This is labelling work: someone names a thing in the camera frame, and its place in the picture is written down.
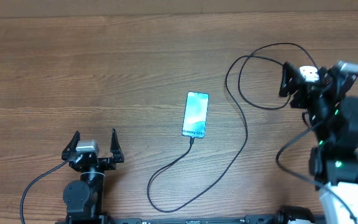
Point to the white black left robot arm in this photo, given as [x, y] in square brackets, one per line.
[84, 197]

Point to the white power strip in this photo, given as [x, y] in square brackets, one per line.
[309, 73]

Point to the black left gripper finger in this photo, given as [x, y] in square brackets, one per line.
[71, 147]
[115, 148]

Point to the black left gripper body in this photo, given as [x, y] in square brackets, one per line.
[104, 165]

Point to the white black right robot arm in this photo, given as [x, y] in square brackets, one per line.
[333, 117]

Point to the Galaxy smartphone blue screen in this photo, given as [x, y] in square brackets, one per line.
[195, 115]

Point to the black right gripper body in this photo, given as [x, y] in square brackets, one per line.
[302, 101]

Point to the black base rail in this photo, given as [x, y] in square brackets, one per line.
[248, 219]

